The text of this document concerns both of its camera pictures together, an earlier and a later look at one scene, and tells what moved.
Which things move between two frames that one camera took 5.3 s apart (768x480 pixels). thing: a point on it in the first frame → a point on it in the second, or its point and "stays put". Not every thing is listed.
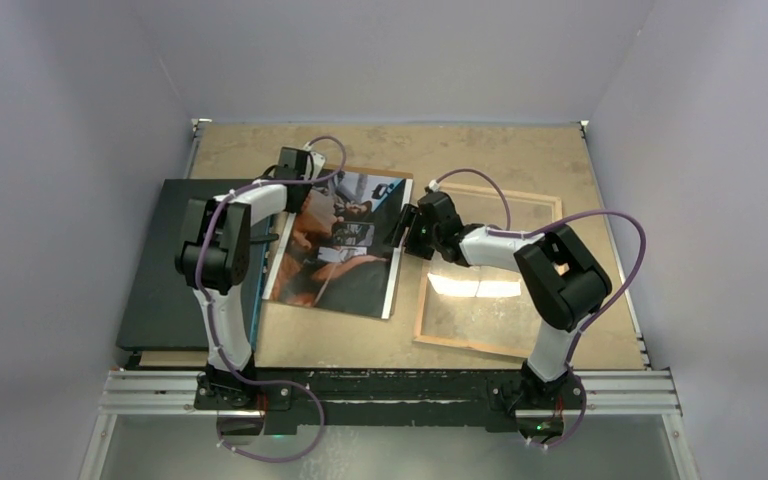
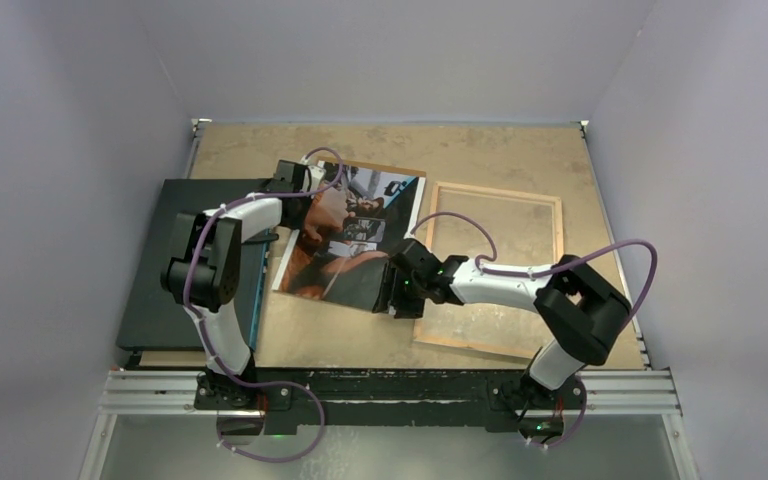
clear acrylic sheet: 482,308 stays put
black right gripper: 411,216 → 391,296
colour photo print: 332,255 stays put
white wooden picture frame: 418,338 stays put
